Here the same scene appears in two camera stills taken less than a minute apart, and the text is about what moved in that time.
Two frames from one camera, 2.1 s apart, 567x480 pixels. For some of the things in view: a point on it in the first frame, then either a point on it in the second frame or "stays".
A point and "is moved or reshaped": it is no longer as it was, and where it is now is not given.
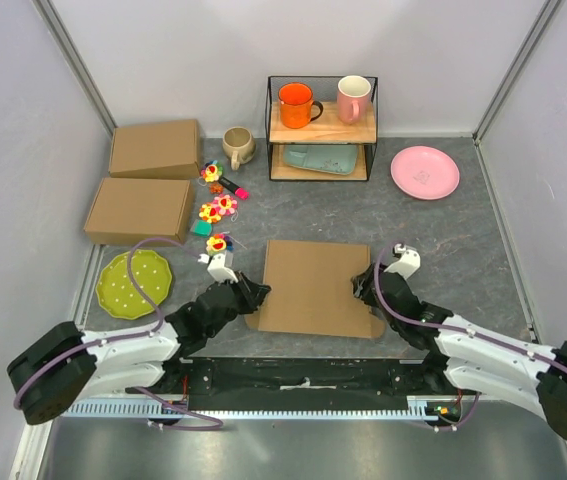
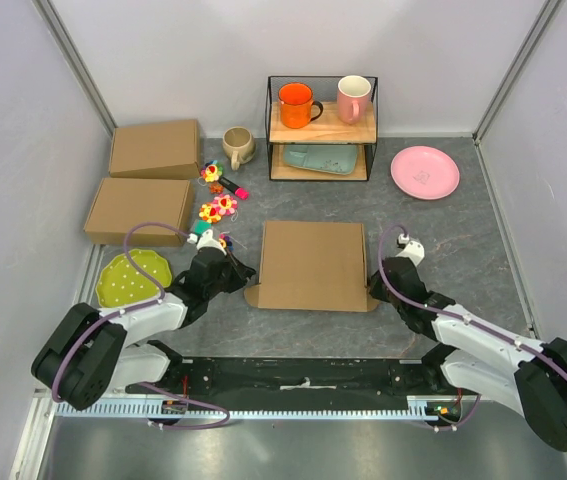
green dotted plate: x=117 y=296 stays
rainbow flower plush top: x=212 y=171 stays
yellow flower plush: x=207 y=212 stays
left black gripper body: x=245 y=303 to x=231 y=279
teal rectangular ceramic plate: x=337 y=159 stays
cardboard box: x=312 y=292 is moved or reshaped
